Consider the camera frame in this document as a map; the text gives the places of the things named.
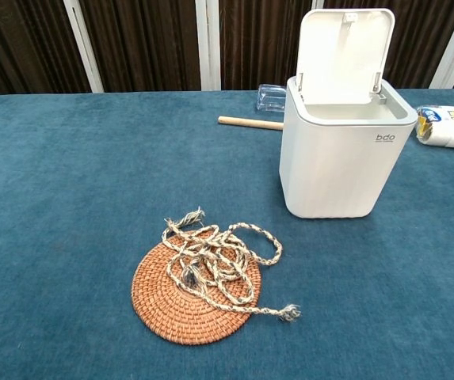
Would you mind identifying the braided jute rope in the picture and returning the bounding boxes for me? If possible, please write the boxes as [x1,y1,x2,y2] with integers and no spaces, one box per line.
[160,206,302,322]

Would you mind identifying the dark brown curtain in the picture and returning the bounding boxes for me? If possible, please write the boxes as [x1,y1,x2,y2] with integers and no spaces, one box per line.
[0,0,454,96]

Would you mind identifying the printed plastic bag roll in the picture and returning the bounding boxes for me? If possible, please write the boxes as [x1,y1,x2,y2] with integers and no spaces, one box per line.
[414,104,454,150]

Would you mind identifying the clear plastic container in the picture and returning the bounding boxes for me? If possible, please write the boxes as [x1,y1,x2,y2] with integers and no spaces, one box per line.
[256,83,288,114]

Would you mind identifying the blue velvet table cloth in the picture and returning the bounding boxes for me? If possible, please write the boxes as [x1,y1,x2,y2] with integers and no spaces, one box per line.
[0,87,454,380]

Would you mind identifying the wooden dowel stick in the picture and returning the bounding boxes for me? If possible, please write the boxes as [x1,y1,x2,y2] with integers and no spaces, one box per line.
[217,116,284,131]

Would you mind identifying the round woven rattan coaster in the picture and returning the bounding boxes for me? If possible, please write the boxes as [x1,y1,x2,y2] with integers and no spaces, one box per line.
[131,230,261,343]

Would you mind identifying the white plastic trash bin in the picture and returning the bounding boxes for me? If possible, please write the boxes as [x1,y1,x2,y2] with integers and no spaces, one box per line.
[278,8,418,220]

